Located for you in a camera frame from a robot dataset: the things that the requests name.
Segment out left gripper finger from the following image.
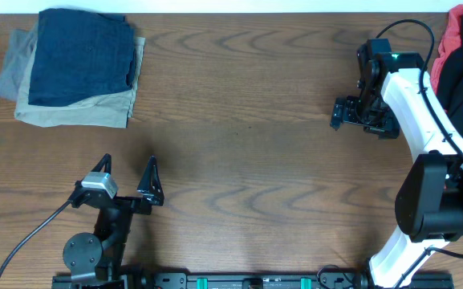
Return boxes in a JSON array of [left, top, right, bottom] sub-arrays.
[[136, 156, 164, 206], [91, 153, 112, 174]]

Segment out dark blue shorts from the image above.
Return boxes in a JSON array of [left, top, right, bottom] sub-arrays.
[[28, 8, 136, 107]]

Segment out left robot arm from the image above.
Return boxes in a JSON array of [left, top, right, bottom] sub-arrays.
[[51, 154, 164, 289]]

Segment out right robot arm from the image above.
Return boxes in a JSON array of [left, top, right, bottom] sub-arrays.
[[330, 39, 463, 288]]

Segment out folded khaki shorts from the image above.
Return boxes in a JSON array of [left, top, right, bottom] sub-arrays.
[[14, 37, 146, 128]]

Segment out red garment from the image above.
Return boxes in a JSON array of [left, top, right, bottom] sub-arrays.
[[430, 4, 463, 96]]

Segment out folded grey garment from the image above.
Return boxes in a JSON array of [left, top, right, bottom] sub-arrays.
[[0, 23, 38, 102]]

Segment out left black cable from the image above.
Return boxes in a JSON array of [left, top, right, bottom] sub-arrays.
[[0, 199, 74, 289]]

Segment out black cable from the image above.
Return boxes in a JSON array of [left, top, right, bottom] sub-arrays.
[[375, 18, 463, 289], [0, 199, 74, 289]]

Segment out right black cable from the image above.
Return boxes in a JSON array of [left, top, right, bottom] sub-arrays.
[[375, 18, 463, 289]]

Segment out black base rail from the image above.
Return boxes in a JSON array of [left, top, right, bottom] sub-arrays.
[[51, 271, 455, 289]]

